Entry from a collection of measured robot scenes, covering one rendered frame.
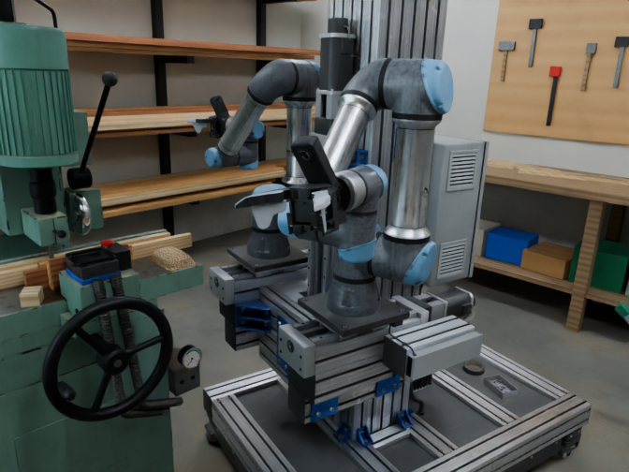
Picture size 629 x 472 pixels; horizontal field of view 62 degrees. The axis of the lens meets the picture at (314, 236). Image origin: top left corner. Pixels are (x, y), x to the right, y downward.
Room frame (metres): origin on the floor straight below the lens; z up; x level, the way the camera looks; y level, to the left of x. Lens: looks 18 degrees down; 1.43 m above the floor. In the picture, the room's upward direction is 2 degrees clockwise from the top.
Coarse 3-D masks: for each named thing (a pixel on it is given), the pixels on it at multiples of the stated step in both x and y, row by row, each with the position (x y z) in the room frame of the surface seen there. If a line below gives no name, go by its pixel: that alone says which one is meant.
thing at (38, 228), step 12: (24, 216) 1.28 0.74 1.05; (36, 216) 1.23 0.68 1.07; (48, 216) 1.23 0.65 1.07; (60, 216) 1.24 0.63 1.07; (24, 228) 1.29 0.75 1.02; (36, 228) 1.22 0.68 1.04; (48, 228) 1.22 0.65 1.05; (60, 228) 1.23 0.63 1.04; (36, 240) 1.23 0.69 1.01; (48, 240) 1.21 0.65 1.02; (60, 240) 1.23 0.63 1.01
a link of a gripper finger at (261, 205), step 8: (272, 192) 0.85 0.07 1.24; (280, 192) 0.85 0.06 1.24; (240, 200) 0.82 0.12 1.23; (248, 200) 0.82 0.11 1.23; (256, 200) 0.83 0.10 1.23; (264, 200) 0.84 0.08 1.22; (272, 200) 0.84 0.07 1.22; (280, 200) 0.85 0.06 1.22; (256, 208) 0.84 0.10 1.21; (264, 208) 0.84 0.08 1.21; (272, 208) 0.85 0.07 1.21; (280, 208) 0.86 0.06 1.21; (256, 216) 0.84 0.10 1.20; (264, 216) 0.84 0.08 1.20; (256, 224) 0.84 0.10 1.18; (264, 224) 0.84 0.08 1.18
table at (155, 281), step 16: (144, 272) 1.31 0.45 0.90; (160, 272) 1.31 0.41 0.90; (176, 272) 1.32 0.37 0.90; (192, 272) 1.36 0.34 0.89; (16, 288) 1.17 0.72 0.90; (48, 288) 1.18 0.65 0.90; (144, 288) 1.26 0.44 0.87; (160, 288) 1.29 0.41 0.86; (176, 288) 1.32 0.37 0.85; (0, 304) 1.08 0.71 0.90; (16, 304) 1.09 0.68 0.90; (48, 304) 1.10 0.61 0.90; (64, 304) 1.12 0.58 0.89; (0, 320) 1.03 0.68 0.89; (16, 320) 1.05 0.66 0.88; (32, 320) 1.07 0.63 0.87; (48, 320) 1.09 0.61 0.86; (64, 320) 1.09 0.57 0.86; (112, 320) 1.10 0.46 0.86; (0, 336) 1.02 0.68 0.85; (16, 336) 1.04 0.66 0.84
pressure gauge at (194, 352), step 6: (186, 348) 1.28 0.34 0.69; (192, 348) 1.28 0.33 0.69; (198, 348) 1.29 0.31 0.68; (180, 354) 1.27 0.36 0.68; (186, 354) 1.27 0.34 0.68; (192, 354) 1.28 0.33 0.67; (198, 354) 1.30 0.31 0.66; (180, 360) 1.27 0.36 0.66; (186, 360) 1.27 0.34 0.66; (192, 360) 1.28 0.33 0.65; (198, 360) 1.29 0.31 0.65; (186, 366) 1.27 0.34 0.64; (192, 366) 1.28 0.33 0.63
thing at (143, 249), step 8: (152, 240) 1.46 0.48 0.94; (160, 240) 1.47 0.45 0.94; (168, 240) 1.48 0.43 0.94; (176, 240) 1.50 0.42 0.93; (184, 240) 1.52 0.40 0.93; (136, 248) 1.41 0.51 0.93; (144, 248) 1.43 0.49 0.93; (152, 248) 1.44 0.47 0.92; (136, 256) 1.41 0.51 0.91; (144, 256) 1.43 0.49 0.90; (0, 272) 1.18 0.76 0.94; (8, 272) 1.18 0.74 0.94; (16, 272) 1.19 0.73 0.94; (0, 280) 1.17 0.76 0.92; (8, 280) 1.18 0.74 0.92; (16, 280) 1.19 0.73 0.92; (0, 288) 1.17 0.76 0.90
